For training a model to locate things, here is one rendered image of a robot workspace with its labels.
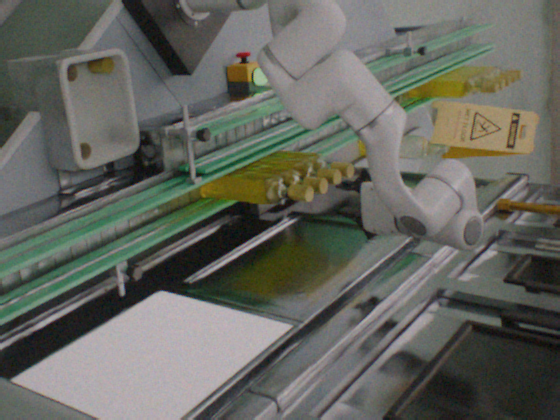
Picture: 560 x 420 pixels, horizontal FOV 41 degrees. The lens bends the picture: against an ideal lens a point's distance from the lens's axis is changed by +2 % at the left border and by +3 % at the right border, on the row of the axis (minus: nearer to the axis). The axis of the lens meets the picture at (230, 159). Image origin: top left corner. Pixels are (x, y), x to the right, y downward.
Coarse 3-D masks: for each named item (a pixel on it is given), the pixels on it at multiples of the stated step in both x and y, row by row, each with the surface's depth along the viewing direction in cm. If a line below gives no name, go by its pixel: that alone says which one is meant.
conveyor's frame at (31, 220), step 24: (456, 24) 279; (360, 48) 245; (384, 48) 239; (240, 96) 184; (264, 96) 184; (144, 120) 167; (168, 120) 164; (192, 120) 164; (96, 192) 148; (120, 192) 148; (0, 216) 140; (24, 216) 138; (48, 216) 137; (72, 216) 138; (0, 240) 127
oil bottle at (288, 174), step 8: (240, 168) 166; (248, 168) 166; (256, 168) 165; (264, 168) 164; (272, 168) 163; (280, 168) 163; (288, 168) 162; (280, 176) 159; (288, 176) 159; (296, 176) 160; (288, 184) 159
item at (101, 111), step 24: (120, 72) 152; (72, 96) 150; (96, 96) 155; (120, 96) 154; (72, 120) 141; (96, 120) 155; (120, 120) 156; (72, 144) 143; (96, 144) 156; (120, 144) 157
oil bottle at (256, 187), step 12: (216, 180) 163; (228, 180) 161; (240, 180) 159; (252, 180) 157; (264, 180) 155; (276, 180) 155; (204, 192) 166; (216, 192) 164; (228, 192) 162; (240, 192) 159; (252, 192) 157; (264, 192) 155; (276, 192) 154; (264, 204) 156
